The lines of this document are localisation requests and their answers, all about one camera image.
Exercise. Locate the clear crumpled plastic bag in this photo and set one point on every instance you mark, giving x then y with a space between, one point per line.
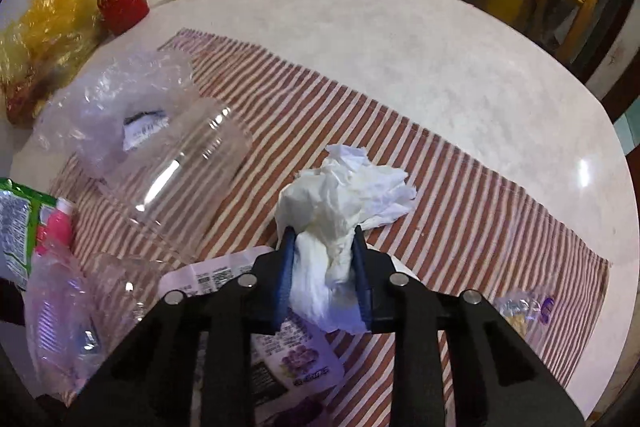
100 107

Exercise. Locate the clear plastic cup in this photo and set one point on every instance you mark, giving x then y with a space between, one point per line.
180 177

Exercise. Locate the yellow plastic bag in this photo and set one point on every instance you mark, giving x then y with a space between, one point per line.
45 27

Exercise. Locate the purple white snack packet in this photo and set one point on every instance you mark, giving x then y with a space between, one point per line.
295 357

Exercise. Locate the green snack packet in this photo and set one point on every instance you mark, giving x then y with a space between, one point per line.
20 227

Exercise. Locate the small clear purple wrapper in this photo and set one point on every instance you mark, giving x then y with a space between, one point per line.
520 309

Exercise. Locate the red white striped cloth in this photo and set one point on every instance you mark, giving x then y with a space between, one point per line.
350 107

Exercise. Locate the white tissue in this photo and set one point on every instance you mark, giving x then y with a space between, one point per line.
345 202

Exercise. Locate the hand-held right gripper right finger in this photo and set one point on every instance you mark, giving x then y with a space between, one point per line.
361 277

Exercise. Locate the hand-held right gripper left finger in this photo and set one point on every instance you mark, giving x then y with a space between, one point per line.
284 277

